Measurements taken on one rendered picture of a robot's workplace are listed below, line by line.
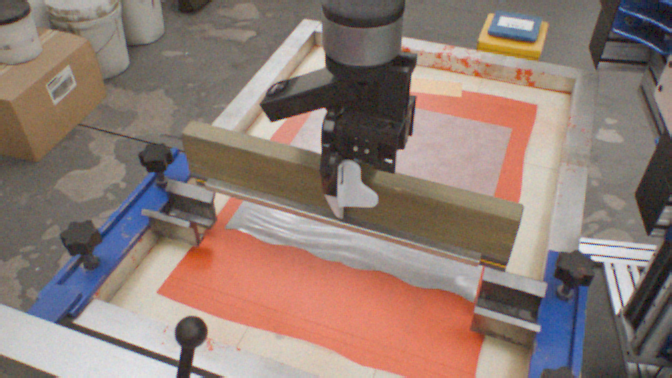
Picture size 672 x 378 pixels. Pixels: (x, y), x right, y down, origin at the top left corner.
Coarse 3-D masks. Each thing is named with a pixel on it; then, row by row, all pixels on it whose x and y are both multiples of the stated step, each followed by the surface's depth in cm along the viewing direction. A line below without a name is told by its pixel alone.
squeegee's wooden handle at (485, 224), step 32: (192, 128) 74; (224, 128) 74; (192, 160) 76; (224, 160) 74; (256, 160) 71; (288, 160) 70; (288, 192) 73; (320, 192) 71; (384, 192) 67; (416, 192) 66; (448, 192) 66; (384, 224) 71; (416, 224) 69; (448, 224) 67; (480, 224) 65; (512, 224) 63
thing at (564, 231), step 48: (288, 48) 118; (432, 48) 118; (240, 96) 106; (576, 96) 106; (576, 144) 96; (576, 192) 88; (144, 240) 82; (576, 240) 81; (96, 336) 71; (144, 336) 70
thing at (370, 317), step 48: (432, 96) 112; (480, 96) 112; (432, 144) 101; (480, 144) 101; (480, 192) 93; (336, 288) 79; (384, 288) 79; (336, 336) 74; (384, 336) 74; (432, 336) 74; (480, 336) 74
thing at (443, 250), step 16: (224, 192) 76; (240, 192) 75; (256, 192) 75; (272, 208) 74; (288, 208) 73; (304, 208) 73; (336, 224) 72; (352, 224) 71; (368, 224) 71; (384, 240) 70; (400, 240) 69; (416, 240) 69; (432, 240) 69; (448, 256) 68; (464, 256) 68; (480, 256) 68
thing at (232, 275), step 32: (288, 128) 105; (320, 128) 105; (224, 224) 88; (192, 256) 83; (224, 256) 83; (256, 256) 83; (288, 256) 83; (160, 288) 79; (192, 288) 79; (224, 288) 79; (256, 288) 79; (288, 288) 79; (320, 288) 79; (256, 320) 76; (288, 320) 76
